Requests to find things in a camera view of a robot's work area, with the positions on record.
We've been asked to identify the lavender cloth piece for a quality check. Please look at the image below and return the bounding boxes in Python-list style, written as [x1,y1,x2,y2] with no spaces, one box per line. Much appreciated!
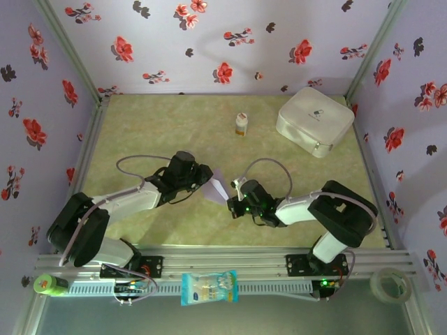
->
[202,168,231,206]

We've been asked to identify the white pill bottle orange label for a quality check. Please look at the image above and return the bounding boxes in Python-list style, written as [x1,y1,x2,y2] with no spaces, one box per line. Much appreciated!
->
[234,112,249,137]

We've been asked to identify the teal wet wipes packet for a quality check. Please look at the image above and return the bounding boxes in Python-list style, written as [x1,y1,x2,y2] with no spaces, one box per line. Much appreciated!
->
[180,270,240,307]

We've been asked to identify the white plastic case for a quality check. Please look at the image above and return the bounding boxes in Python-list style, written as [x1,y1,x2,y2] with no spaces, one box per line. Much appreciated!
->
[275,87,356,158]

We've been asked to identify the clear tape roll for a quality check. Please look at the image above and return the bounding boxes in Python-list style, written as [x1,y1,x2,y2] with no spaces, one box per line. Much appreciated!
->
[369,267,412,304]

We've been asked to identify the green tape roll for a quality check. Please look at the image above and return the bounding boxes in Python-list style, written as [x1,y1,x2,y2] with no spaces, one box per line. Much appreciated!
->
[33,274,70,297]

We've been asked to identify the long aluminium table rail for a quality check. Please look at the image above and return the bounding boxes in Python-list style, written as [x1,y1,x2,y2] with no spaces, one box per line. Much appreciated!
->
[34,244,431,292]

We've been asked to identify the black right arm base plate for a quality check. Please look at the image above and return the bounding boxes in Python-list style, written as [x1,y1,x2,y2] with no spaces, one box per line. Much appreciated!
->
[285,253,350,278]

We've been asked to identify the lilac left arm cable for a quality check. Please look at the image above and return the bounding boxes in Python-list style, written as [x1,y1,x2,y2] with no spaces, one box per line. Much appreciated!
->
[59,154,173,307]

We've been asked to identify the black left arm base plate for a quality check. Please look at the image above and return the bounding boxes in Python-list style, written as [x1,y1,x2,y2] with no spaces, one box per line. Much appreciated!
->
[100,255,164,279]

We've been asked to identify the white slotted cable duct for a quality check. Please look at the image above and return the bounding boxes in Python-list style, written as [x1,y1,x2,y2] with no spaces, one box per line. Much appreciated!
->
[68,281,314,297]

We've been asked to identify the aluminium side rail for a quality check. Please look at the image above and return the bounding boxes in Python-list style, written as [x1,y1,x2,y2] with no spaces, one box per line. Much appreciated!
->
[52,97,110,254]
[347,97,402,251]

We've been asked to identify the aluminium frame post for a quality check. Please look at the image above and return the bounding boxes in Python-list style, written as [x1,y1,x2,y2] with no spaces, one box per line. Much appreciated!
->
[345,0,409,102]
[31,0,105,105]

